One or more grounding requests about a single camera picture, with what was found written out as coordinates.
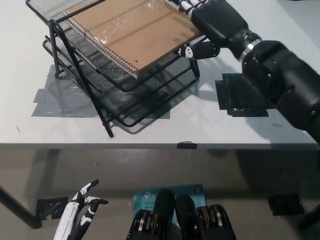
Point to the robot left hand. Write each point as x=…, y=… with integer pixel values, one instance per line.
x=80, y=212

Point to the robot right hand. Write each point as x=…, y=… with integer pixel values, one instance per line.
x=217, y=22

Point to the brown spiral notebook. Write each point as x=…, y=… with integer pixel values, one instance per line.
x=132, y=35

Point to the black mesh file tray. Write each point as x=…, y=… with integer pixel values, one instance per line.
x=140, y=105

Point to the black table leg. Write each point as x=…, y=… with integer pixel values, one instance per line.
x=17, y=208

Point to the teal router box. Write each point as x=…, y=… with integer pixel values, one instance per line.
x=146, y=198

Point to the large black tape patch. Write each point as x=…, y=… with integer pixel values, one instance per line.
x=237, y=97

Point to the grey tape patch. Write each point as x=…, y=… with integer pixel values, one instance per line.
x=60, y=105

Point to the dark furniture leg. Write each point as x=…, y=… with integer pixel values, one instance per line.
x=311, y=219

